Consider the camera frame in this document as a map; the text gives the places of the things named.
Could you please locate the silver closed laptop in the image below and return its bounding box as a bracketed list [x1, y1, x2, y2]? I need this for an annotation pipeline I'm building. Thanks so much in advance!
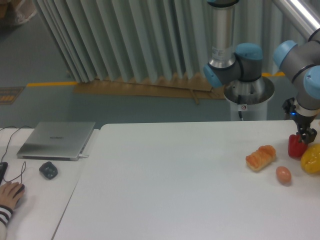
[16, 121, 96, 161]

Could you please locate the brown cardboard sheet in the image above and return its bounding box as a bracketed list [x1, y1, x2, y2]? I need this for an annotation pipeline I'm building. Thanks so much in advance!
[73, 72, 225, 105]

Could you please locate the brown egg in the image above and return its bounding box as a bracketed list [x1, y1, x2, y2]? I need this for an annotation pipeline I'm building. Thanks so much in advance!
[275, 166, 292, 186]

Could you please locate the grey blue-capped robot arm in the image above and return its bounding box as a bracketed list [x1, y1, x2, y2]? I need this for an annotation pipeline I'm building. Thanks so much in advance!
[203, 0, 320, 144]

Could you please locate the pale green folding curtain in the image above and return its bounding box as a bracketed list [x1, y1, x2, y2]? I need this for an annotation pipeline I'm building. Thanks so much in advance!
[33, 0, 306, 85]

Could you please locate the striped sleeve forearm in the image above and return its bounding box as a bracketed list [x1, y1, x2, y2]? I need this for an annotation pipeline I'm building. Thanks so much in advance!
[0, 205, 13, 240]

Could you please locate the orange braided bread loaf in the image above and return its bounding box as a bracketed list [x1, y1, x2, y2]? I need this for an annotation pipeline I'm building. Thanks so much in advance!
[245, 145, 276, 172]

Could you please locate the yellow bell pepper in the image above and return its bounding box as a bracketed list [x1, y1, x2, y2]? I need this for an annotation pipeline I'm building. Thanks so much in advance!
[300, 143, 320, 174]

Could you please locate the black mouse cable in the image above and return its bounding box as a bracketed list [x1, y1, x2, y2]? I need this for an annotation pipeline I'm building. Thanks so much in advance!
[3, 161, 27, 185]

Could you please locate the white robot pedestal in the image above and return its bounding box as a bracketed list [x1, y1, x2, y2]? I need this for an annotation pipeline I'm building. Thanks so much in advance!
[223, 76, 275, 121]

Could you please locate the black laptop cable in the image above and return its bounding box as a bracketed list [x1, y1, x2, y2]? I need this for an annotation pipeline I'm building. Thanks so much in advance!
[0, 125, 34, 163]

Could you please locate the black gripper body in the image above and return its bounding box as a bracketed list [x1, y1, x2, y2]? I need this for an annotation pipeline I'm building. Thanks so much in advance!
[282, 97, 318, 130]

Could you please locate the red bell pepper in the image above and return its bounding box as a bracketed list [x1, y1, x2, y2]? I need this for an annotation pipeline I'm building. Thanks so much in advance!
[288, 134, 308, 158]

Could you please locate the white usb plug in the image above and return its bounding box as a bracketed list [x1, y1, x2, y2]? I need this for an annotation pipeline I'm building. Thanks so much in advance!
[78, 154, 89, 159]

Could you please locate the black computer mouse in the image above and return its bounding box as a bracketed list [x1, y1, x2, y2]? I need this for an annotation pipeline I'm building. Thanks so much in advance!
[13, 184, 25, 198]

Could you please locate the black keyboard edge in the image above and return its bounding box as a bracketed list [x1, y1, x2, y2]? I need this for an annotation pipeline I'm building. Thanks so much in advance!
[0, 162, 8, 185]

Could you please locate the black earbud case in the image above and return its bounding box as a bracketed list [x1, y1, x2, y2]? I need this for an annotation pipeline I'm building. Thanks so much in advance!
[39, 161, 58, 180]

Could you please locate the person's hand on mouse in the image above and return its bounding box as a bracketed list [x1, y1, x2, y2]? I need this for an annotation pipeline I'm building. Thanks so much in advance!
[0, 182, 25, 210]

